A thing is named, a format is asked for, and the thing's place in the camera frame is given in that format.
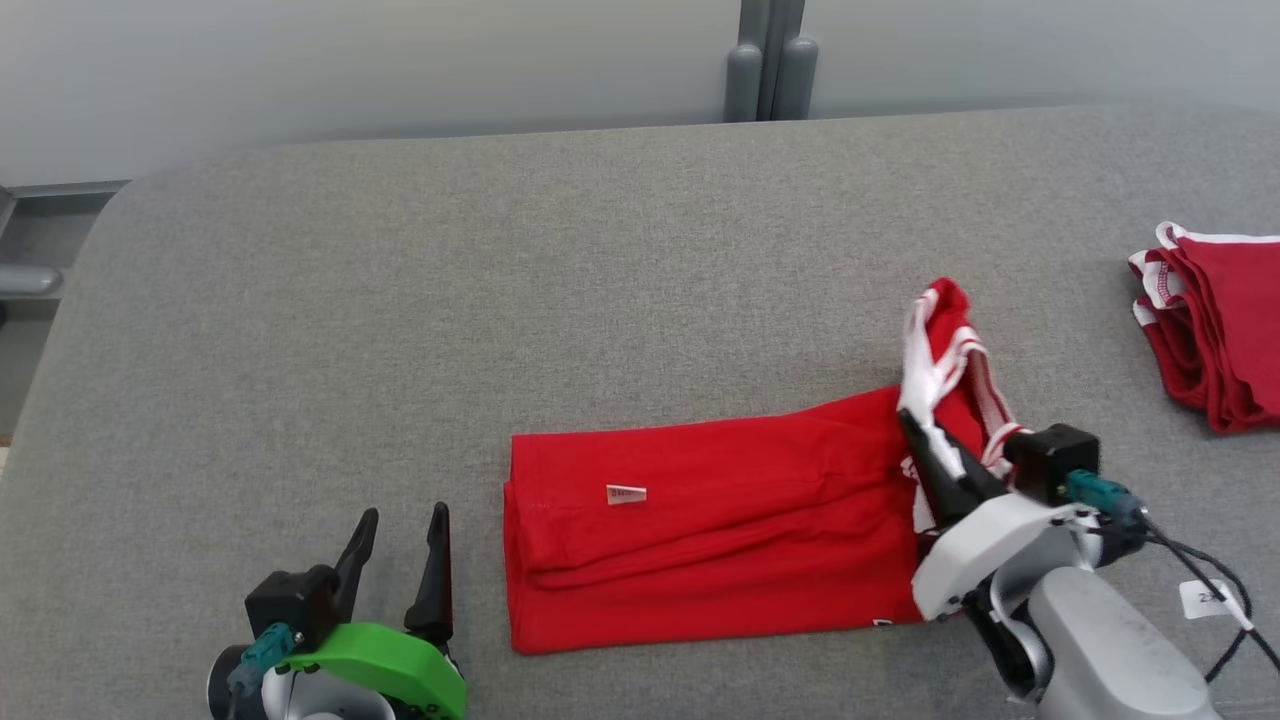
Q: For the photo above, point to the grey metal bar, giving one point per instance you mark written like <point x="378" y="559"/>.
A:
<point x="28" y="279"/>

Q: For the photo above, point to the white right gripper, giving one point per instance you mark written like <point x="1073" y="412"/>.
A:
<point x="990" y="545"/>

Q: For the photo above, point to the red shorts with white stripe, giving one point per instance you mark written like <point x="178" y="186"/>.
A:
<point x="1225" y="330"/>

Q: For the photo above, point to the red jersey with number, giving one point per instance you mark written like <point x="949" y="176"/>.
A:
<point x="720" y="540"/>

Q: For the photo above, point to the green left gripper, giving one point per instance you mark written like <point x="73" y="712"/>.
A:
<point x="390" y="670"/>

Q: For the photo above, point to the grey partition post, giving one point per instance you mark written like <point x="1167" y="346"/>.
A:
<point x="770" y="60"/>

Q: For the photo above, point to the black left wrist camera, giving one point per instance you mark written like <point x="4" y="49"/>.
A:
<point x="290" y="605"/>

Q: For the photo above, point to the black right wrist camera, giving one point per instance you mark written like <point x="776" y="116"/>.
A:
<point x="1050" y="462"/>

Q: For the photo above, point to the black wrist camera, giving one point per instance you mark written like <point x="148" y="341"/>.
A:
<point x="290" y="605"/>
<point x="1050" y="462"/>

